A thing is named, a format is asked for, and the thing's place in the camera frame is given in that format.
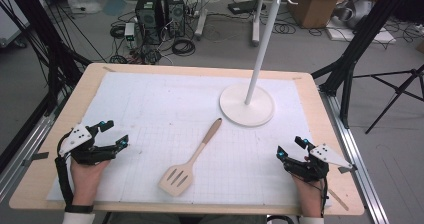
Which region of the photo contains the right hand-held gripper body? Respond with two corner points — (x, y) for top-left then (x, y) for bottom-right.
(282, 143), (354, 182)

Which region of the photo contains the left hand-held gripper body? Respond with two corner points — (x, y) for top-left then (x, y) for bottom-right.
(58, 123), (118, 167)

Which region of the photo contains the person's left hand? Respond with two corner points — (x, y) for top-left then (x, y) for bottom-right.
(69, 158), (111, 207)

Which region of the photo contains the person's right hand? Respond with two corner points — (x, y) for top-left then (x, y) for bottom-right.
(292, 175), (325, 218)

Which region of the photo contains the black tape strip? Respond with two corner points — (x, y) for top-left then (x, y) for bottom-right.
(21, 151), (50, 167)

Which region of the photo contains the white grid mat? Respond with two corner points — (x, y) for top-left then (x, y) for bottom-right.
(46, 71), (333, 208)

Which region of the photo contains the white hook stand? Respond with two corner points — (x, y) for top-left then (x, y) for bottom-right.
(219, 0), (306, 128)

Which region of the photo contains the beige slotted spatula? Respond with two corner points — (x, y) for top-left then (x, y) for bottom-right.
(157, 117), (223, 198)

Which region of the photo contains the black wristband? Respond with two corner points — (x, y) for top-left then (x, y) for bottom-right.
(64, 204), (95, 215)

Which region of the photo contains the small white power box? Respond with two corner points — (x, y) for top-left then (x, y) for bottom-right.
(123, 22), (137, 49)

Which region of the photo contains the black tripod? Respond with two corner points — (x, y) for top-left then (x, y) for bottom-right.
(352, 63), (424, 135)

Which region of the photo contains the large black computer tower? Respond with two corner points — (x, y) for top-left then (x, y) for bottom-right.
(134, 0), (165, 47)

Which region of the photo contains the white flat board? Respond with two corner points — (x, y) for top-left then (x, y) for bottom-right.
(324, 17), (398, 46)

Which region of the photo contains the white stand leg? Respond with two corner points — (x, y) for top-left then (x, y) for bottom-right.
(194, 0), (210, 41)
(251, 0), (265, 48)

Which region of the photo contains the slim black computer tower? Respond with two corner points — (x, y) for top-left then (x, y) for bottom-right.
(162, 0), (186, 39)

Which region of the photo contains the cardboard box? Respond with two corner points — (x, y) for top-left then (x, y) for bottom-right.
(287, 0), (389, 30)

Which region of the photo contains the white cabinet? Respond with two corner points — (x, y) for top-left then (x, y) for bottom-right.
(0, 0), (32, 49)

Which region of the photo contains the grey rounded device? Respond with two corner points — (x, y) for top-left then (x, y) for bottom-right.
(332, 0), (377, 30)

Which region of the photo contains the black flat device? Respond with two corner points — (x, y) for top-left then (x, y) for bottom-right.
(227, 0), (268, 16)

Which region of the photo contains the aluminium rail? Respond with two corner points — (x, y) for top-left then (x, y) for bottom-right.
(319, 89), (390, 224)
(0, 112), (56, 203)

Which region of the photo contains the thin black cable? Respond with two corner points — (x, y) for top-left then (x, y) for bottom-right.
(319, 177), (330, 218)

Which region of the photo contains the black sleeved cable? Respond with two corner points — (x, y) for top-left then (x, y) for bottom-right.
(54, 133), (75, 208)

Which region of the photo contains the black frame strut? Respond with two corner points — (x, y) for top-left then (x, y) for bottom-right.
(311, 0), (418, 129)
(4, 0), (93, 115)

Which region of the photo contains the coiled black cable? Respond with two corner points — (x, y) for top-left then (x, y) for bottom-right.
(171, 38), (197, 57)

